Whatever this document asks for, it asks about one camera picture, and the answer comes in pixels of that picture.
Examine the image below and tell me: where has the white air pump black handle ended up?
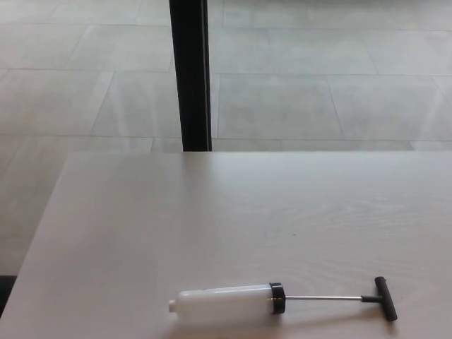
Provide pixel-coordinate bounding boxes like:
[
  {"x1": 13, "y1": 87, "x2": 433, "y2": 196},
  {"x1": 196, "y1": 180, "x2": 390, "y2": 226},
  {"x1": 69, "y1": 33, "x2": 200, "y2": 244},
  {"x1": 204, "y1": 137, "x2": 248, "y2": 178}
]
[{"x1": 168, "y1": 276, "x2": 398, "y2": 323}]

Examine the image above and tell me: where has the black vertical window frame post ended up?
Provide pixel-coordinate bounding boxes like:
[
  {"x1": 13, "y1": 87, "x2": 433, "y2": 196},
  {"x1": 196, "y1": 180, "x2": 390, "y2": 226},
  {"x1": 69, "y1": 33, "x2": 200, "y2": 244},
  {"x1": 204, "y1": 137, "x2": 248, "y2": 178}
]
[{"x1": 168, "y1": 0, "x2": 213, "y2": 153}]

